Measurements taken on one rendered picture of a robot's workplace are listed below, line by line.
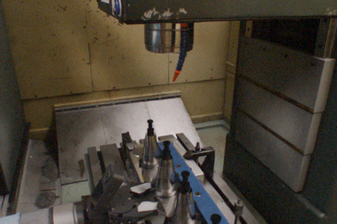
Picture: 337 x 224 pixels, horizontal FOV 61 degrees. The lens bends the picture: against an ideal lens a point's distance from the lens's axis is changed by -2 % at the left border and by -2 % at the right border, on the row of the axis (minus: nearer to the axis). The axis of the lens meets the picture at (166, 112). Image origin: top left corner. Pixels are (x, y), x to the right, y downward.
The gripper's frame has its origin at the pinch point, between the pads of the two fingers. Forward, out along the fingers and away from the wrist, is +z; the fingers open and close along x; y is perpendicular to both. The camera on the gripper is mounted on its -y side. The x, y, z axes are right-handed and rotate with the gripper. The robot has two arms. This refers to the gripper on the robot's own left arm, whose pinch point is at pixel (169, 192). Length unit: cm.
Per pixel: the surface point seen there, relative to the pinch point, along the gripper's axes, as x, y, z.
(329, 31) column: -20, -29, 58
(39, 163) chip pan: -110, 57, -43
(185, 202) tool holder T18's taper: 12.1, -8.1, -1.4
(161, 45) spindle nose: -35.8, -24.5, 9.5
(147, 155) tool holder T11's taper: -9.8, -4.2, -2.4
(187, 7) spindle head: -10.2, -37.7, 7.0
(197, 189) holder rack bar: 4.0, -2.9, 4.8
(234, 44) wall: -135, 1, 96
